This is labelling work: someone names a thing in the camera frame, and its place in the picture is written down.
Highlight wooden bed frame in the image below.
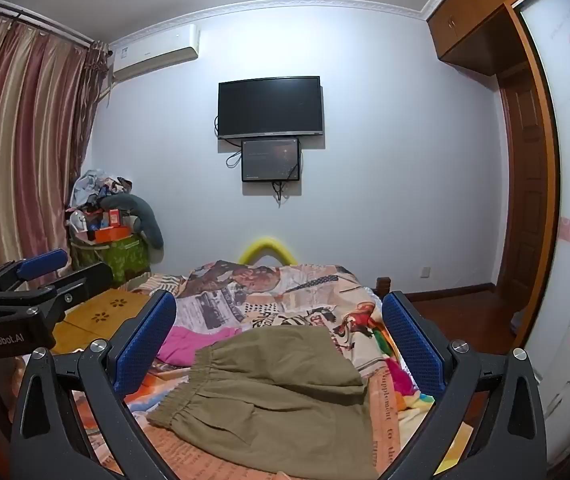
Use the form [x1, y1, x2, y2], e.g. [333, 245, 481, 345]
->
[371, 276, 392, 304]

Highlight white air conditioner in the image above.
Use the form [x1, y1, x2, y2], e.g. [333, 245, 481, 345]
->
[110, 24, 201, 83]

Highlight striped curtain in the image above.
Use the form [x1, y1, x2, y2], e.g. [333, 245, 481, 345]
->
[0, 2, 112, 281]

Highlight olive green pants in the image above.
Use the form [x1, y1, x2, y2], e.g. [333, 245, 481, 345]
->
[146, 327, 404, 478]

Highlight pink cloth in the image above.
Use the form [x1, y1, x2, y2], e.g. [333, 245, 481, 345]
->
[157, 326, 242, 367]

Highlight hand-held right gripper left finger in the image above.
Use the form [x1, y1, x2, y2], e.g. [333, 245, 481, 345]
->
[9, 289, 186, 480]

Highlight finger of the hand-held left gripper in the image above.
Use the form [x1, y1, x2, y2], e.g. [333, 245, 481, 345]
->
[0, 249, 70, 307]
[0, 261, 114, 333]

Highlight yellow foam noodle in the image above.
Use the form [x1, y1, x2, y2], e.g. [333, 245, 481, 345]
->
[238, 236, 298, 266]

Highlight pile of clutter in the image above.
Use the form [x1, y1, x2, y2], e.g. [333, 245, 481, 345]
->
[67, 169, 136, 213]

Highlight brown wooden door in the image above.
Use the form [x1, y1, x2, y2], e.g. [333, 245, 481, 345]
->
[496, 74, 550, 307]

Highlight orange box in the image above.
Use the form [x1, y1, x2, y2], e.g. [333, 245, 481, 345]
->
[87, 225, 132, 244]

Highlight black wall television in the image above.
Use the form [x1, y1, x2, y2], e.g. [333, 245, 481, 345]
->
[217, 76, 326, 140]

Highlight printed blanket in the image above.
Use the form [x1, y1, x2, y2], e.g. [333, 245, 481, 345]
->
[25, 259, 476, 480]

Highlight small black wall monitor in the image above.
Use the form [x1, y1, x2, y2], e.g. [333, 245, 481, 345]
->
[241, 136, 302, 183]

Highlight black monitor cable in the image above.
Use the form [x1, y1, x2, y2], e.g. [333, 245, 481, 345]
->
[271, 180, 292, 209]

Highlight grey plush toy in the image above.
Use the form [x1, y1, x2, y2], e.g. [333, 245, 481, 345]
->
[101, 192, 165, 252]

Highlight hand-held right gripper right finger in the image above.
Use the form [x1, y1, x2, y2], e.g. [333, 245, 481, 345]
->
[377, 290, 549, 480]

